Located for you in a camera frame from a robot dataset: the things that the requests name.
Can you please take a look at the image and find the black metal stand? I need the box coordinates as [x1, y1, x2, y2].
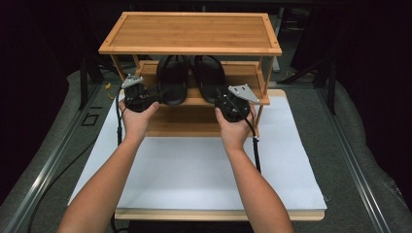
[79, 54, 90, 111]
[326, 59, 338, 115]

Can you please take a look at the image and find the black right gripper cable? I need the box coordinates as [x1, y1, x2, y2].
[242, 111, 262, 175]

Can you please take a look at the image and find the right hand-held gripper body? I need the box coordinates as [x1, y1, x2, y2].
[217, 83, 260, 123]

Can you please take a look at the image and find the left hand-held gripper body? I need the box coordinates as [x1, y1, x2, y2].
[120, 74, 154, 114]

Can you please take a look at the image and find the wooden three-tier shoe rack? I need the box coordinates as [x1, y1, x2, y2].
[97, 11, 283, 138]

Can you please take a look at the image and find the person's right hand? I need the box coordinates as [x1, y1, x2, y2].
[214, 104, 258, 151]

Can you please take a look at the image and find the black slipper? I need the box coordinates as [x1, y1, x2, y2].
[155, 54, 189, 107]
[192, 54, 228, 105]

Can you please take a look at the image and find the person's left hand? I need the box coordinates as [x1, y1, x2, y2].
[118, 100, 160, 144]

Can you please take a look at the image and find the white table mat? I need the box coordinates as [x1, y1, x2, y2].
[67, 88, 328, 212]

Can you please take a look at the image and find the metal floor rail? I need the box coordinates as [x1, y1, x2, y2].
[0, 83, 102, 233]
[314, 86, 394, 233]

